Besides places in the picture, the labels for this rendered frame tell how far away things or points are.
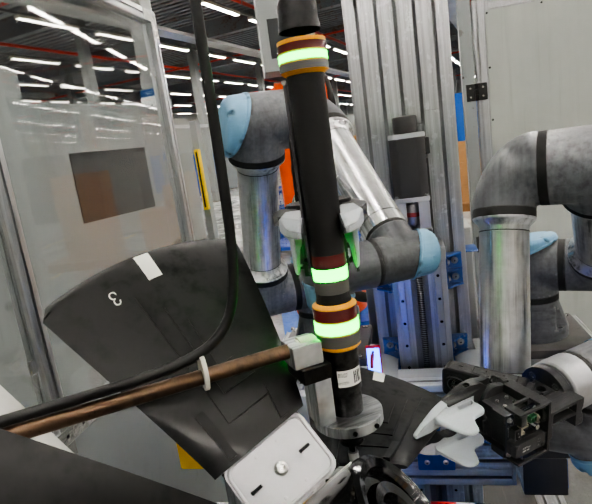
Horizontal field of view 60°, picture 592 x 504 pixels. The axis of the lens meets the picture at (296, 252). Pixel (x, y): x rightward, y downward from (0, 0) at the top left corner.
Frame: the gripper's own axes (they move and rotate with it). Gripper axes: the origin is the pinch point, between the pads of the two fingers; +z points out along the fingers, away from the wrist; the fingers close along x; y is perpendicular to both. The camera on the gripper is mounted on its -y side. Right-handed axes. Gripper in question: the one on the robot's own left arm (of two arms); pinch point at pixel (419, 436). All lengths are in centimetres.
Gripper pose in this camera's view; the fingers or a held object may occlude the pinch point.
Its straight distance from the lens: 67.5
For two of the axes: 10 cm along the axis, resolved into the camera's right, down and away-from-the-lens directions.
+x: 1.0, 9.5, 3.0
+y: 4.4, 2.3, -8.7
